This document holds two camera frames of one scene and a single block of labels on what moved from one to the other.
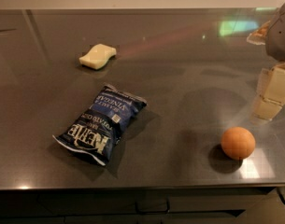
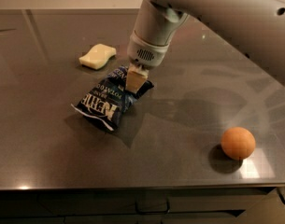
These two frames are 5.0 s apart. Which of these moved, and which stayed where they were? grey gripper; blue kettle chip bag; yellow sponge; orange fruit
Moved: grey gripper; blue kettle chip bag
Stayed: orange fruit; yellow sponge
